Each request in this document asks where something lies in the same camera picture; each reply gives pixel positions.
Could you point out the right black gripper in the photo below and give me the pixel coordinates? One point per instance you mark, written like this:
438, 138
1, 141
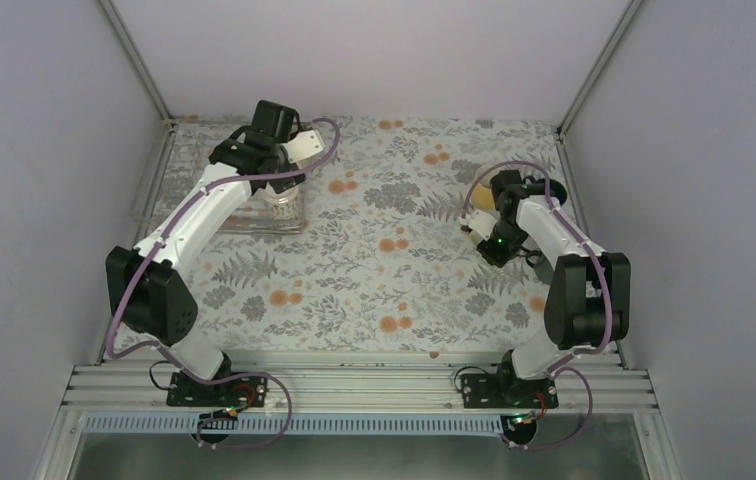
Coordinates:
496, 257

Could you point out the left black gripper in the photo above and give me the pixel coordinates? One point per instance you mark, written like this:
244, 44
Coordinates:
281, 184

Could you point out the white patterned cup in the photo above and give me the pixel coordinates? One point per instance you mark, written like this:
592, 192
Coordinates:
282, 206

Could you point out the yellow mug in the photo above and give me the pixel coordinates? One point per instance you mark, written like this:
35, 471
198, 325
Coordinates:
482, 197

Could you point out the dark grey-green mug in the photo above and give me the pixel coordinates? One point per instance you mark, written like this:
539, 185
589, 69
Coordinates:
540, 265

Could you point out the dark teal mug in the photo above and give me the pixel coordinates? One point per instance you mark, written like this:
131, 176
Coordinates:
558, 191

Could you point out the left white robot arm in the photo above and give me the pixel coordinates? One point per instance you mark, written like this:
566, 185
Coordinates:
150, 303

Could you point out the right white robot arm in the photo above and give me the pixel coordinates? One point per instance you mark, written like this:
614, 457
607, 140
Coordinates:
588, 300

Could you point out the floral patterned tablecloth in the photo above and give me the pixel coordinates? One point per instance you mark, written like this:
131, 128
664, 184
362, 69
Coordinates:
381, 263

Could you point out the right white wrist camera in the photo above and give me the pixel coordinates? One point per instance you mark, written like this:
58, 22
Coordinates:
481, 223

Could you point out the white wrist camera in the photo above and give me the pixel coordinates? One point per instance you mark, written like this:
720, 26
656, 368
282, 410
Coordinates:
304, 148
481, 223

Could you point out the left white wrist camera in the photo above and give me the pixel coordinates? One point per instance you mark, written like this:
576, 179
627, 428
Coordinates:
304, 148

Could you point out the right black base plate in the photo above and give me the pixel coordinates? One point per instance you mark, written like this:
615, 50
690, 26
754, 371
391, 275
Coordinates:
490, 391

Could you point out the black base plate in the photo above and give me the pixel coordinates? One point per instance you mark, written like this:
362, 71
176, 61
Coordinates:
243, 392
490, 391

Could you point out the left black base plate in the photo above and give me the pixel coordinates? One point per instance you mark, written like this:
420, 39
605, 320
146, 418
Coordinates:
243, 392

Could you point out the aluminium mounting rail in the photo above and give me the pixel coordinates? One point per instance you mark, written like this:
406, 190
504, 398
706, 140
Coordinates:
406, 382

